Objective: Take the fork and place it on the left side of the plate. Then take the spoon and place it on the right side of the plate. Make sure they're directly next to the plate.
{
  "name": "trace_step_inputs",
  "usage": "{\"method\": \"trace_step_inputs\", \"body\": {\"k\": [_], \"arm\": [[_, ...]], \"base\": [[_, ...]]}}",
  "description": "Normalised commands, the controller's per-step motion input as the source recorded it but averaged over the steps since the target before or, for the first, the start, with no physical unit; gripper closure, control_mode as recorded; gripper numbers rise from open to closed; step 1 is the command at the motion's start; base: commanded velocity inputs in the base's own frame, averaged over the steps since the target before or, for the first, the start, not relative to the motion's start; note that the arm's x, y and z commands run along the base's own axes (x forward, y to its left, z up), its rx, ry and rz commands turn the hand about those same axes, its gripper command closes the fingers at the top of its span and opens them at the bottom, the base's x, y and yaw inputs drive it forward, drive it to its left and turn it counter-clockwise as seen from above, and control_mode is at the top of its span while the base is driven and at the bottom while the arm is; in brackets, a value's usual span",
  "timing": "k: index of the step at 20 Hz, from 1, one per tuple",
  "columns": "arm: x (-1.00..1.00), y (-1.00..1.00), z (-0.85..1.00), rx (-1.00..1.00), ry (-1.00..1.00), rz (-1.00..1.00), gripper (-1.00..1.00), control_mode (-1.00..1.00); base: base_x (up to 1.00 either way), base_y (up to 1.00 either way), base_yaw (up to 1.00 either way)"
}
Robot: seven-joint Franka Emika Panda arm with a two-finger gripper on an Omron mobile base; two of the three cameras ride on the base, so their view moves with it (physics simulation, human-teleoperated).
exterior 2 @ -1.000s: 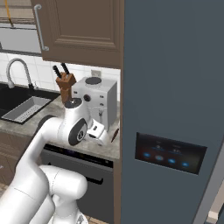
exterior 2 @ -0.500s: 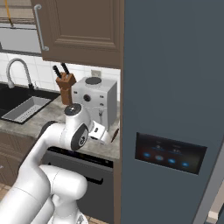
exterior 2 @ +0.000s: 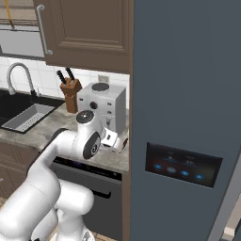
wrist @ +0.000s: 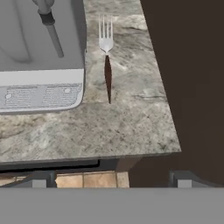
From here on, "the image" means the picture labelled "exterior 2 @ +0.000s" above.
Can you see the brown knife block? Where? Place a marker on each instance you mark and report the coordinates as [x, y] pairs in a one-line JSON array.
[[71, 94]]

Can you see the silver curved tap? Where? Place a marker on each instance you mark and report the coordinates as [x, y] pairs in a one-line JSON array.
[[19, 67]]

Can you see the grey sink strainer tray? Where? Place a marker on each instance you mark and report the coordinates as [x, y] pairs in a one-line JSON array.
[[28, 117]]

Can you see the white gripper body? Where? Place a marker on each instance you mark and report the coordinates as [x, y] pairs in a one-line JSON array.
[[117, 143]]

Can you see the brown base cupboards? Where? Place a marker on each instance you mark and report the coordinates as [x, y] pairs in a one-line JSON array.
[[12, 163]]

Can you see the dark grey dishwasher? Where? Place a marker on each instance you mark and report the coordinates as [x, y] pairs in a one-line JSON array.
[[108, 207]]

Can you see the black sink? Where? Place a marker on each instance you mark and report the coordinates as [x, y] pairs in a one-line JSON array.
[[12, 103]]

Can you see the grey wall socket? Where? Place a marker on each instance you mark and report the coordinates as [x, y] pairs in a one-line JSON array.
[[103, 78]]

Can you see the dark grey fridge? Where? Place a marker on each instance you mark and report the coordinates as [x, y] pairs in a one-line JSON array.
[[185, 94]]

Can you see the window with blind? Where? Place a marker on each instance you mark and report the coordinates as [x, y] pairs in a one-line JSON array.
[[19, 37]]

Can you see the white coffee machine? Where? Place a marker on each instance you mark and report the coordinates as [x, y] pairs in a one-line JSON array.
[[105, 100]]

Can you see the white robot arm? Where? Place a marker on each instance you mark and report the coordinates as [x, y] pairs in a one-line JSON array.
[[47, 163]]

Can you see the brown cupboard door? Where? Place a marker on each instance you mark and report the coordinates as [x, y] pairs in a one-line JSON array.
[[91, 31]]

